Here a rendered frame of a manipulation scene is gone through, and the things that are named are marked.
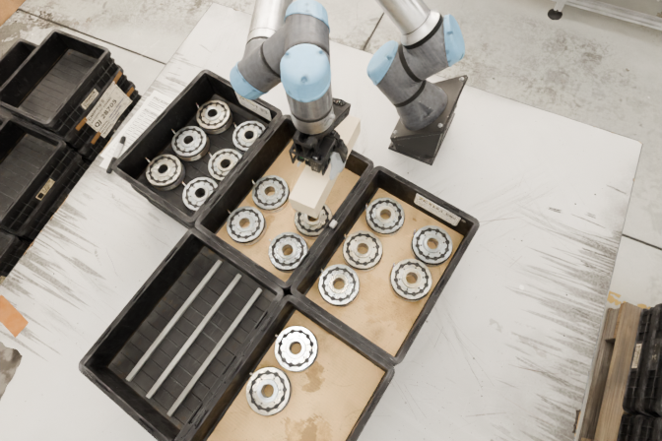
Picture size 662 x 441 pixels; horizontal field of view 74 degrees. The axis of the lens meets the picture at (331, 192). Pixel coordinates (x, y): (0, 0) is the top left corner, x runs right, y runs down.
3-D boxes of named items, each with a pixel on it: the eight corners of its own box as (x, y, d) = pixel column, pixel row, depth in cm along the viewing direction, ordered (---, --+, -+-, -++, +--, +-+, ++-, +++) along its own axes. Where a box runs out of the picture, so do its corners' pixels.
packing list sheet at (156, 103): (150, 89, 158) (150, 88, 158) (204, 109, 153) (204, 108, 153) (94, 163, 147) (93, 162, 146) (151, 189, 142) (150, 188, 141)
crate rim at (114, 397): (194, 228, 113) (191, 225, 111) (288, 293, 105) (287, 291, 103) (80, 367, 101) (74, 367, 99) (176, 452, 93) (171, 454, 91)
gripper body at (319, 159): (291, 164, 90) (282, 133, 79) (309, 131, 93) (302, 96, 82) (325, 177, 88) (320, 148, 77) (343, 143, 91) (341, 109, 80)
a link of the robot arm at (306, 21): (262, 22, 79) (260, 72, 75) (305, -15, 72) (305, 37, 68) (296, 43, 84) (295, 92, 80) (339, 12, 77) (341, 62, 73)
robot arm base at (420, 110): (415, 96, 141) (396, 75, 136) (454, 86, 129) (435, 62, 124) (397, 133, 135) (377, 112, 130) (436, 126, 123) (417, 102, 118)
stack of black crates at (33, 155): (59, 155, 215) (9, 115, 184) (108, 177, 208) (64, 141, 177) (3, 225, 201) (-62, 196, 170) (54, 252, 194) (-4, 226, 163)
